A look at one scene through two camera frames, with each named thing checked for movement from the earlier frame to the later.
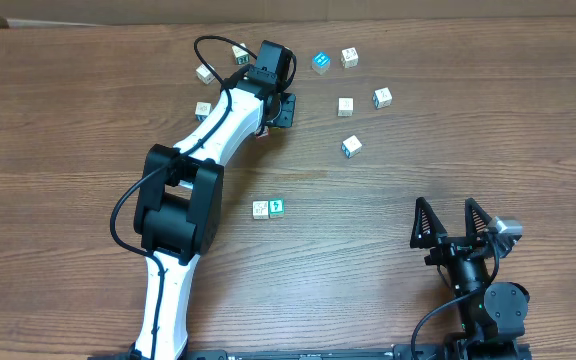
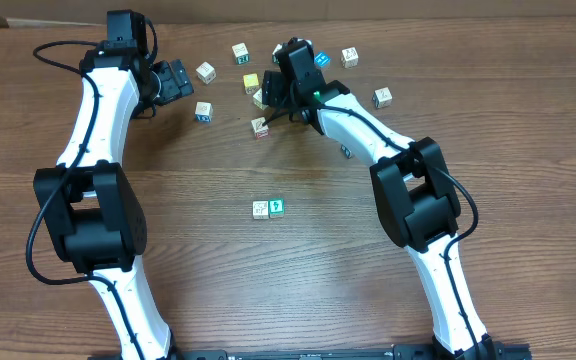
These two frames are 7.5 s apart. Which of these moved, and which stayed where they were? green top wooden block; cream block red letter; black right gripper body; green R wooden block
Moved: black right gripper body
Stayed: green R wooden block; cream block red letter; green top wooden block
